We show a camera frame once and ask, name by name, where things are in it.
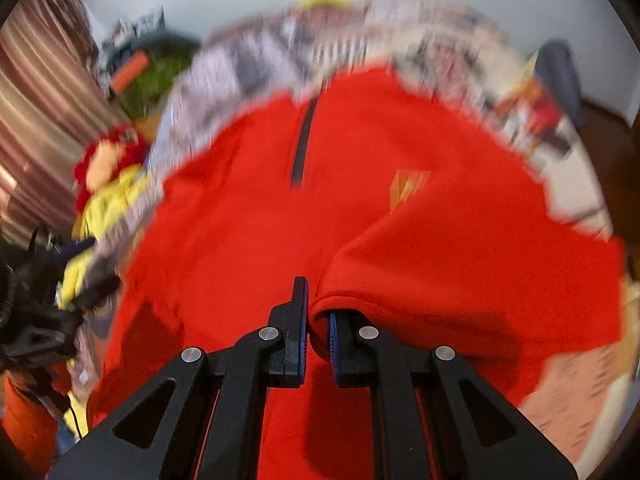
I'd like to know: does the red garment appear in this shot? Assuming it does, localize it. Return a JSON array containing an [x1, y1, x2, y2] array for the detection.
[[87, 67, 628, 480]]

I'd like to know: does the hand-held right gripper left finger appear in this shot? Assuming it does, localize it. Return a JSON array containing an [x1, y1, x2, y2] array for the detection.
[[47, 276, 310, 480]]

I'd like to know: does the orange box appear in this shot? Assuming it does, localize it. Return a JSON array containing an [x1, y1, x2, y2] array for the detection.
[[110, 52, 152, 93]]

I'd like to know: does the yellow cloth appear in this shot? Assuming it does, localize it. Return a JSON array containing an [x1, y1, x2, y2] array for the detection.
[[57, 165, 151, 311]]

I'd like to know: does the red cloth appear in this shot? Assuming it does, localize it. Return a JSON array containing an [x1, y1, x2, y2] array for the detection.
[[74, 125, 151, 207]]

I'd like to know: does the dark blue cloth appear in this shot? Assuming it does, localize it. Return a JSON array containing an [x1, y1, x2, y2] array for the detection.
[[537, 40, 586, 127]]

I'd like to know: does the striped satin curtain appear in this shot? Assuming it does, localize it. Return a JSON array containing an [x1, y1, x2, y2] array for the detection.
[[0, 0, 131, 246]]

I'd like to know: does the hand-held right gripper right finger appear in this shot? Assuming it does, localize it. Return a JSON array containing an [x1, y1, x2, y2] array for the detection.
[[327, 310, 578, 480]]

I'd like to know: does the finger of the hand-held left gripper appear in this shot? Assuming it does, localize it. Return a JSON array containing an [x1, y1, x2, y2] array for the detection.
[[70, 260, 122, 312]]

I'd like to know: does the printed blanket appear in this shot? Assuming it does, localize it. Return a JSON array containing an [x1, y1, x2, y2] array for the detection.
[[70, 0, 640, 463]]

